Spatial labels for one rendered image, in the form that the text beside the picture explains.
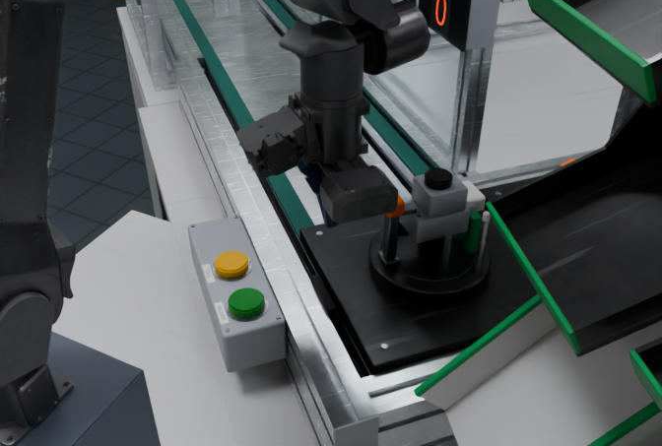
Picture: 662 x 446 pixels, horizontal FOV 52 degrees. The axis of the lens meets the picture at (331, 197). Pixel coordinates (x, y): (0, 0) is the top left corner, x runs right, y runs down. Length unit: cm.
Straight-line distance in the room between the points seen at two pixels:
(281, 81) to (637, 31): 104
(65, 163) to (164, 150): 179
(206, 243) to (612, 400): 51
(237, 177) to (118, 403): 48
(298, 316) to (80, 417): 28
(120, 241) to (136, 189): 172
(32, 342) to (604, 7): 42
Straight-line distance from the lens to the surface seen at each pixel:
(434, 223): 74
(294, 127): 62
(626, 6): 41
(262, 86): 135
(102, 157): 303
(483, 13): 84
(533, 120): 139
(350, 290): 77
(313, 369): 70
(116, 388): 58
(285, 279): 80
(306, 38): 58
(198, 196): 113
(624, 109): 54
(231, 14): 172
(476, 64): 92
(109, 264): 102
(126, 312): 94
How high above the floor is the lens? 149
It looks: 35 degrees down
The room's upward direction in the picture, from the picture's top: straight up
